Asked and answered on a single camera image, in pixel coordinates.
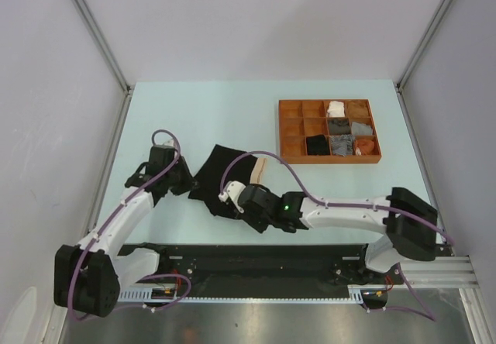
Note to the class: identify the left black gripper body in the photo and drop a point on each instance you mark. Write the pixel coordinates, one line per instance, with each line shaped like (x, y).
(179, 178)

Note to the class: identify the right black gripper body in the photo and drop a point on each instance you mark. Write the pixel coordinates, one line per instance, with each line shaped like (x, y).
(260, 224)

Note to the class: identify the black underwear beige waistband back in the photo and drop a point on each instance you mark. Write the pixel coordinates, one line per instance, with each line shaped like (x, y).
(249, 170)

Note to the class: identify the black underwear beige waistband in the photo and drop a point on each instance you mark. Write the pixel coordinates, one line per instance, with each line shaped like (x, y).
(249, 170)
(317, 145)

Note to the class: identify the black underwear beige waistband front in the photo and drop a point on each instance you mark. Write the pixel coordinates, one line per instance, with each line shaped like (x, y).
(317, 145)

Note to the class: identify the grey striped boxer underwear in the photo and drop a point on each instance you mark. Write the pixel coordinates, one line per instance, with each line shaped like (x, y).
(341, 145)

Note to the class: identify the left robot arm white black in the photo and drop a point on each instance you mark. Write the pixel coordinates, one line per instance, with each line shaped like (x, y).
(89, 276)

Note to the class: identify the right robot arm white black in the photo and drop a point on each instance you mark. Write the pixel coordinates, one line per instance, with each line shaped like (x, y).
(407, 225)

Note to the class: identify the wooden compartment tray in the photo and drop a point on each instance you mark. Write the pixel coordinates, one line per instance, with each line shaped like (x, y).
(301, 118)

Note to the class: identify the dark grey rolled cloth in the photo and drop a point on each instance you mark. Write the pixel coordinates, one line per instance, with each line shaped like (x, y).
(338, 127)

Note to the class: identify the orange rolled cloth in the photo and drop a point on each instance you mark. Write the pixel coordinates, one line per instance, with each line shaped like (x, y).
(364, 147)

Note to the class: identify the white rolled cloth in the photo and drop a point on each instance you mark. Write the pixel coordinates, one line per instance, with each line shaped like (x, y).
(336, 109)

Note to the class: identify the light grey rolled cloth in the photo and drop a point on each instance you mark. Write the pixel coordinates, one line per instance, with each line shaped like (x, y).
(361, 129)

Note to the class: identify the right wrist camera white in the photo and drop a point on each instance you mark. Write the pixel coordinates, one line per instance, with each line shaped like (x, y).
(231, 192)

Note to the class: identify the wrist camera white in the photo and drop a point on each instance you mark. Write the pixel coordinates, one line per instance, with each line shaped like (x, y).
(170, 143)
(231, 192)

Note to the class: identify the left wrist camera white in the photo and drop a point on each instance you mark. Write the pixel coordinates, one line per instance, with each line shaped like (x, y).
(170, 143)

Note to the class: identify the white slotted cable duct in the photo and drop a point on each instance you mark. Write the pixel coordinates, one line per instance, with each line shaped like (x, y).
(149, 294)

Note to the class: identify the left aluminium frame post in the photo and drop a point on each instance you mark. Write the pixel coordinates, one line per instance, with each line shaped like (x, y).
(102, 44)

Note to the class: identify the aluminium frame post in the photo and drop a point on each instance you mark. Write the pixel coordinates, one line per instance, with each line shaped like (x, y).
(431, 30)
(102, 44)

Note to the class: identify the aluminium front rail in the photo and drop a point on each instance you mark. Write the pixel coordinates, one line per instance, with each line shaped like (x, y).
(444, 272)

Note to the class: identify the right aluminium frame post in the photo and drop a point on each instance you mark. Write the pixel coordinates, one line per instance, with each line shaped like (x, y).
(431, 30)

